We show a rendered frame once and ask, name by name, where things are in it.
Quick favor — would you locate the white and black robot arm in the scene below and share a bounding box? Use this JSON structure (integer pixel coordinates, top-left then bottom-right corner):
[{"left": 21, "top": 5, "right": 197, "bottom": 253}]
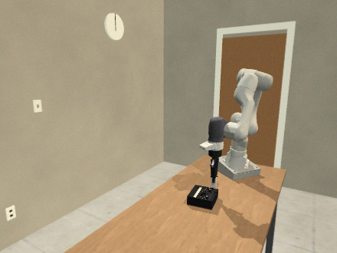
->
[{"left": 200, "top": 68, "right": 273, "bottom": 169}]

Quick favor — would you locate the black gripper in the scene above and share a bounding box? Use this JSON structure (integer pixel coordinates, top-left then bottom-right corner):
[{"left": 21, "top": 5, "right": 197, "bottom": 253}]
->
[{"left": 208, "top": 150, "right": 222, "bottom": 189}]

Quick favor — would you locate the black lighting desk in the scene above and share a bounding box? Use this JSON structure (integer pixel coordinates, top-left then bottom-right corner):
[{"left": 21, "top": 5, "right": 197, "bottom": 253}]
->
[{"left": 187, "top": 185, "right": 218, "bottom": 210}]

